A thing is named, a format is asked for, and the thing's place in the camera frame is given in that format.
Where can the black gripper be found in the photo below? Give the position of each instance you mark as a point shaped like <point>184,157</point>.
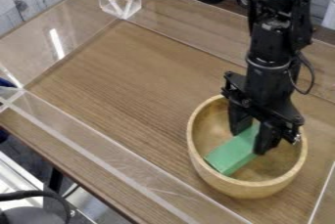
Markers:
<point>259,96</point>

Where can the green rectangular block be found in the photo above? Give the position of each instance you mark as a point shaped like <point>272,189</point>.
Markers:
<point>235,153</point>

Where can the brown wooden bowl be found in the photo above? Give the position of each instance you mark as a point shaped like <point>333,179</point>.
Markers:
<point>266,175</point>

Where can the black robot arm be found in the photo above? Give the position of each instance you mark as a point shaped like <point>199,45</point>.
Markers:
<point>281,32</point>

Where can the black table leg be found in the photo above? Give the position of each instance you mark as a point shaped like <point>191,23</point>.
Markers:
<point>55,180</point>

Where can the blue object at edge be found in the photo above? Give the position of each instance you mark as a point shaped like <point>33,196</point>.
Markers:
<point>7,83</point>

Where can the clear acrylic enclosure wall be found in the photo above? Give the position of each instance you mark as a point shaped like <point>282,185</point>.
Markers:
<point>116,101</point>

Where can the black metal bracket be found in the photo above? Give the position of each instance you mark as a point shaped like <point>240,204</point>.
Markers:
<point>54,206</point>

